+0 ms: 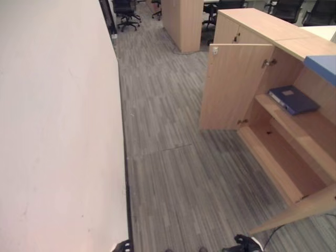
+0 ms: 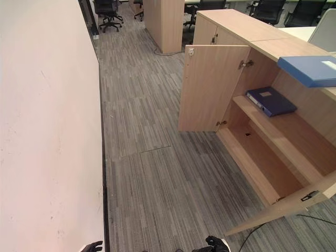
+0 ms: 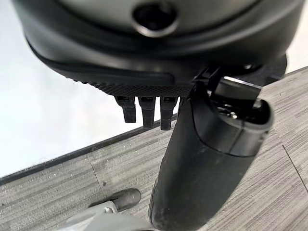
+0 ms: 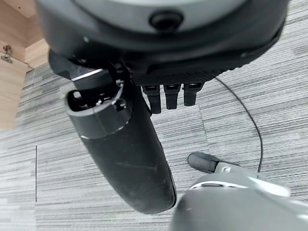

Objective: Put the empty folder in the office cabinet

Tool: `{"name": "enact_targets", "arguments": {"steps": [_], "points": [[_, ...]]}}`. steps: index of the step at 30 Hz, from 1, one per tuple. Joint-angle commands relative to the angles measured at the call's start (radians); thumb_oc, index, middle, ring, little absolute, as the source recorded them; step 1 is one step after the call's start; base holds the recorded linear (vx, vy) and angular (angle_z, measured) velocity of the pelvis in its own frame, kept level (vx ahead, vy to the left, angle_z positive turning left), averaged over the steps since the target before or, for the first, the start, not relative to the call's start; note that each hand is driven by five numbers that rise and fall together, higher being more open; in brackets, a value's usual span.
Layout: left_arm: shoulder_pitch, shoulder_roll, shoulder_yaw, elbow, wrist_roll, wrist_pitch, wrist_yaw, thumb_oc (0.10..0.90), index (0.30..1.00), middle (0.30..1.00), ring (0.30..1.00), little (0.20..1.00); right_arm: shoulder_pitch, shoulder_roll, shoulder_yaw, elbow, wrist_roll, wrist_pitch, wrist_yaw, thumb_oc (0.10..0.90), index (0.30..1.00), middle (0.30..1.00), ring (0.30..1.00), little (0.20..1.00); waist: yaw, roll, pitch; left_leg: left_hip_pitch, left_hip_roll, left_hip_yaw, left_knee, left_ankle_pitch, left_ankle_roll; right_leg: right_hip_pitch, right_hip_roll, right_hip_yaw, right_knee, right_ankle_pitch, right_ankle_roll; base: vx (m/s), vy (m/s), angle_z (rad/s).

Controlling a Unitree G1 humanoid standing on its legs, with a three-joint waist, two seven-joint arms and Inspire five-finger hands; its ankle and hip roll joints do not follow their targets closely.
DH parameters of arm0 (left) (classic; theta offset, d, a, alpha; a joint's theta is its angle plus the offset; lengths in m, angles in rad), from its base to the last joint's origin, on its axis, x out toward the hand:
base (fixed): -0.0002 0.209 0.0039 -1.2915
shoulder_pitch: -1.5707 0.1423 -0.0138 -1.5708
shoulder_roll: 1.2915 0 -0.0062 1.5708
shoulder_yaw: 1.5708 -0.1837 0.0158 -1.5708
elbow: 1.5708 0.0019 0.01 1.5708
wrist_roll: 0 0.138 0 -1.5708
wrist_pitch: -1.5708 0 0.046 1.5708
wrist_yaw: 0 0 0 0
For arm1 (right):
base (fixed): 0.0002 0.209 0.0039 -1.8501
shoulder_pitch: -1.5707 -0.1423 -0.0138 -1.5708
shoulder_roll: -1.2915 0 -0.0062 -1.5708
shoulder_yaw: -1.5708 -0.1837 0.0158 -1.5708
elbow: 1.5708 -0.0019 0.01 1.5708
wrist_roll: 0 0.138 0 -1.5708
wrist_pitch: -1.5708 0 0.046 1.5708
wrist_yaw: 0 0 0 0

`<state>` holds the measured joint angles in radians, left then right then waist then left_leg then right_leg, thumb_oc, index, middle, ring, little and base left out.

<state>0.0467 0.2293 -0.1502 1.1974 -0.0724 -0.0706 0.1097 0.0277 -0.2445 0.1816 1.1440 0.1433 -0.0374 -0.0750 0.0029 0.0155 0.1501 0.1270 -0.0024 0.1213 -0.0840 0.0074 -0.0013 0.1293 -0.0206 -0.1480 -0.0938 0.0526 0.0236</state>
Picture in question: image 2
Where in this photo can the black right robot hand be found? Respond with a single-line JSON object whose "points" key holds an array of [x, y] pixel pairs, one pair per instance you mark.
{"points": [[216, 244]]}

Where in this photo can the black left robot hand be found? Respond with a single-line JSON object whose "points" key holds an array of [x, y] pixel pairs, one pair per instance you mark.
{"points": [[92, 247]]}

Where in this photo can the light blue file folder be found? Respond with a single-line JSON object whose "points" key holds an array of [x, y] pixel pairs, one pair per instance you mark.
{"points": [[309, 71]]}

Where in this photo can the wooden cabinet door with lock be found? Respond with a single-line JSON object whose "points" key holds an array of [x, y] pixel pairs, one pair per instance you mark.
{"points": [[275, 210]]}

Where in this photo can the wooden cabinet shelf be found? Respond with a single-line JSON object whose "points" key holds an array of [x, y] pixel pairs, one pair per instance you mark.
{"points": [[278, 131]]}

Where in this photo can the dark blue file folder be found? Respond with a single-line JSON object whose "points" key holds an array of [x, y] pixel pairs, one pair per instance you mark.
{"points": [[271, 101]]}

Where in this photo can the wooden cabinet door with latch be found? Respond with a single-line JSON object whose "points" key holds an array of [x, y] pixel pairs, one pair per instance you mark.
{"points": [[210, 88]]}

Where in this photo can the wooden office cabinet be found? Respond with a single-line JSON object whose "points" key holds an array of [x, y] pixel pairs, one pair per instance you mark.
{"points": [[265, 86]]}

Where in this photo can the tall wooden partition cabinet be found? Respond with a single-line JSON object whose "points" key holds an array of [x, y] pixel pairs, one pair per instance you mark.
{"points": [[164, 23]]}

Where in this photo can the black office chair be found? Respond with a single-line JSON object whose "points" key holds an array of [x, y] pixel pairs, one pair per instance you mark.
{"points": [[305, 13], [193, 13], [138, 9], [267, 10], [108, 13]]}

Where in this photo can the white desk top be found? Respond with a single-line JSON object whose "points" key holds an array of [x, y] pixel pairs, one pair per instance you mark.
{"points": [[299, 32]]}

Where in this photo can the grey desk divider panel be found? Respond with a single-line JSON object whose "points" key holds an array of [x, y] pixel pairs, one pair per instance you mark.
{"points": [[324, 29]]}

